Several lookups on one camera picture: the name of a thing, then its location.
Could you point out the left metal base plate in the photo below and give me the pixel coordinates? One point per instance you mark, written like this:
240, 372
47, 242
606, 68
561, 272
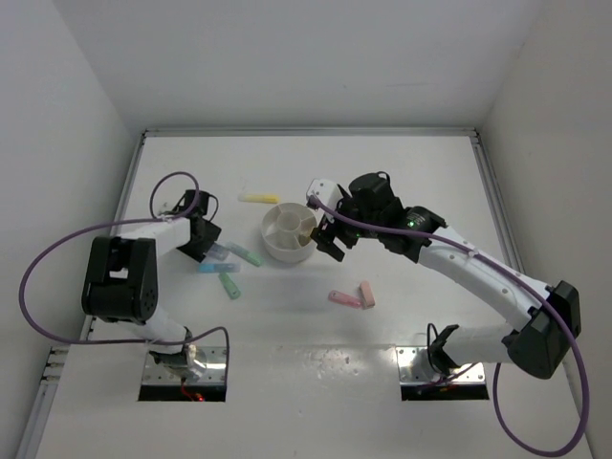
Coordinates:
195, 365

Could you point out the translucent green stapler case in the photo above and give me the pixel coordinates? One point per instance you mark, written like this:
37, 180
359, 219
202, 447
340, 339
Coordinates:
229, 285

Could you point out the pink eraser block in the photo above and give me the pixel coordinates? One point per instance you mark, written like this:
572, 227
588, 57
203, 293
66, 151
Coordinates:
367, 297

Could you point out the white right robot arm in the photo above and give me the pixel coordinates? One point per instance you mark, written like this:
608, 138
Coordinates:
538, 320

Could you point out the light blue eraser case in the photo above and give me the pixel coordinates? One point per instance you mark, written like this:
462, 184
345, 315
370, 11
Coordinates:
219, 267

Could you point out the metal base plate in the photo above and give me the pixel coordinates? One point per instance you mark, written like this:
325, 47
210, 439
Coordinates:
195, 365
411, 365

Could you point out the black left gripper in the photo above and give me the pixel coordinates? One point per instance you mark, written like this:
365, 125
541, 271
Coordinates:
211, 233

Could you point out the yellow highlighter pen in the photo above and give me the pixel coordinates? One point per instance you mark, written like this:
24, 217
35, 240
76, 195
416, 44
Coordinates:
258, 198

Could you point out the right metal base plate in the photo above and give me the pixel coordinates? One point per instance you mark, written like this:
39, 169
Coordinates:
411, 365

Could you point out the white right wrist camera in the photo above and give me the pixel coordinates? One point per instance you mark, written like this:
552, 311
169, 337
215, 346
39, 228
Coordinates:
323, 191

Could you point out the white round divided organizer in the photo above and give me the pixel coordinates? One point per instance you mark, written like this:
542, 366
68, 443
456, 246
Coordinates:
280, 228

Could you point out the green highlighter pen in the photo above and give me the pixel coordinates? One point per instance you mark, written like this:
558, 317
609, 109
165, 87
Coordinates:
245, 254

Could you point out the pink highlighter pen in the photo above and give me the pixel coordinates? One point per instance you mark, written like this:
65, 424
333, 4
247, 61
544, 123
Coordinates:
345, 299

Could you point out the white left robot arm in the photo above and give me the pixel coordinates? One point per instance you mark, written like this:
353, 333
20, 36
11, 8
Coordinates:
121, 280

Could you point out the aluminium table frame rail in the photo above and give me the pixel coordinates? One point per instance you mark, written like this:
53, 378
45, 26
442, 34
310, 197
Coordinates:
308, 378

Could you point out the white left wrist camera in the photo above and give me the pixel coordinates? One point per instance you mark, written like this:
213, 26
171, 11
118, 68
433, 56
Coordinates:
167, 209

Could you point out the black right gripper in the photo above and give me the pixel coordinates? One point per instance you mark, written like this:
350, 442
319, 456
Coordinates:
323, 239

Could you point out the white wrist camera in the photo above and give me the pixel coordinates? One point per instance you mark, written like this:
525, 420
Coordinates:
323, 191
167, 209

